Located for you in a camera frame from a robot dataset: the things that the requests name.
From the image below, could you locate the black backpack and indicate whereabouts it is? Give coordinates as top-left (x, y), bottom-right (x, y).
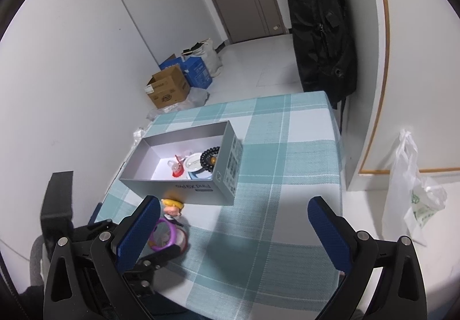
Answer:
top-left (282, 0), bottom-right (359, 110)

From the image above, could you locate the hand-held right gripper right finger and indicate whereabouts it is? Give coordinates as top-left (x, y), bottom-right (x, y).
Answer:
top-left (307, 196), bottom-right (428, 320)

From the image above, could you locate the black bead bracelet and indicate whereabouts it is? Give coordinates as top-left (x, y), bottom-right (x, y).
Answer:
top-left (200, 146), bottom-right (221, 173)

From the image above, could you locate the white plastic bag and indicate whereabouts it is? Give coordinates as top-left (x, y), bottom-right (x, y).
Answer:
top-left (381, 129), bottom-right (448, 245)

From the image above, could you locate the teal checked tablecloth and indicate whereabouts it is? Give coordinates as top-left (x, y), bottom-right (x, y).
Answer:
top-left (95, 91), bottom-right (344, 308)

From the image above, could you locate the grey cardboard box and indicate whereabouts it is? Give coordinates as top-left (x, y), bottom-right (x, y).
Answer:
top-left (118, 120), bottom-right (244, 206)

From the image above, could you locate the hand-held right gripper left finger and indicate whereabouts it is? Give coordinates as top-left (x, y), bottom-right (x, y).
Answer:
top-left (42, 194), bottom-right (161, 320)

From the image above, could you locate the brown cardboard box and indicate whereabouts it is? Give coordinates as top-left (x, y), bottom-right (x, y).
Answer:
top-left (145, 64), bottom-right (191, 109)

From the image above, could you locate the blue cardboard box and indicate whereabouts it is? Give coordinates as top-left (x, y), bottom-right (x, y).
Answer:
top-left (159, 53), bottom-right (213, 89)

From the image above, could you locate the white tote bag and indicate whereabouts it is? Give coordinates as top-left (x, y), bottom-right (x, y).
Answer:
top-left (181, 38), bottom-right (223, 78)

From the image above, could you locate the purple bangle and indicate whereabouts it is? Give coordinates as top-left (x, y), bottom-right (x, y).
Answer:
top-left (149, 217), bottom-right (188, 254)

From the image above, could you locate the white cabinet with wooden trim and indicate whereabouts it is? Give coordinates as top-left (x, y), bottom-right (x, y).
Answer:
top-left (345, 0), bottom-right (460, 191)

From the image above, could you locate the light blue ring bangle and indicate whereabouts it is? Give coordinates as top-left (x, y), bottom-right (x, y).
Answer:
top-left (187, 165), bottom-right (216, 182)

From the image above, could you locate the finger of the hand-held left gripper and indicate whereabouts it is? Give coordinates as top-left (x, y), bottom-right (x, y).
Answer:
top-left (72, 219), bottom-right (121, 243)
top-left (123, 244), bottom-right (182, 301)

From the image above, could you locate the small cartoon figure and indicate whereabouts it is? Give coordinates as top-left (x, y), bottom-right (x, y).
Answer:
top-left (160, 198), bottom-right (185, 229)

